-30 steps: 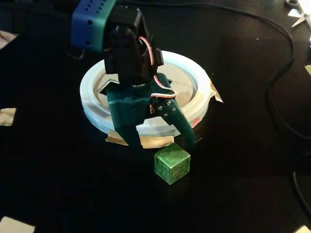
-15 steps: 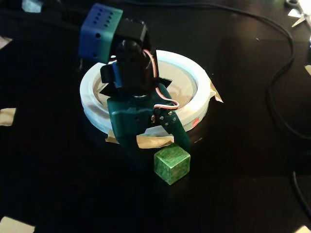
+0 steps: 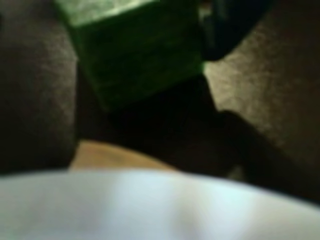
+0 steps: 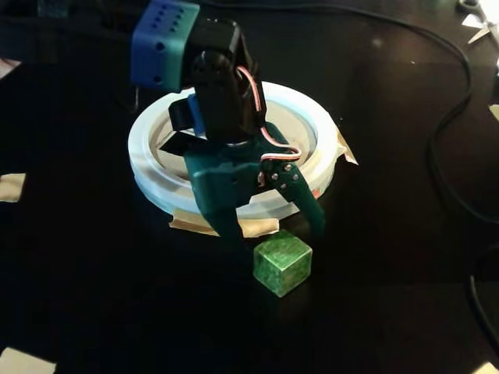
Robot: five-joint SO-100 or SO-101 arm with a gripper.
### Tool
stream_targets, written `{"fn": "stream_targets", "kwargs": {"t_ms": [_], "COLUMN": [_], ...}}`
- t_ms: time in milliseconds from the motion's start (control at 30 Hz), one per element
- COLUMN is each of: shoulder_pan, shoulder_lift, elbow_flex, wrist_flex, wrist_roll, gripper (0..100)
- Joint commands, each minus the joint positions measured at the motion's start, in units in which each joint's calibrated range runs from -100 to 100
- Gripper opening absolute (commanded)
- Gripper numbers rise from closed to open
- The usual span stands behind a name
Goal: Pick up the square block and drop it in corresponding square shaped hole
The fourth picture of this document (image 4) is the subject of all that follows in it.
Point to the masking tape piece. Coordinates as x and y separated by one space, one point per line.
11 187
489 369
23 362

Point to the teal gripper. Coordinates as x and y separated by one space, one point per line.
220 177

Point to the white paper scrap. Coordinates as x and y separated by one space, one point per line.
494 113

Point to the long masking tape strip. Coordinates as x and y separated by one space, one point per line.
265 228

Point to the blue and black robot arm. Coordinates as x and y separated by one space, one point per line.
218 97

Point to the black table mat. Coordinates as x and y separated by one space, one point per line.
117 272

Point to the green wooden cube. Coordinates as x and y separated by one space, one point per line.
280 265

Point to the small masking tape strip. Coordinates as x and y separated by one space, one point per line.
347 150

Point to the silver scissors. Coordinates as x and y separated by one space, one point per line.
481 33

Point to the white round shape sorter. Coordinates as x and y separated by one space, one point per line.
156 171

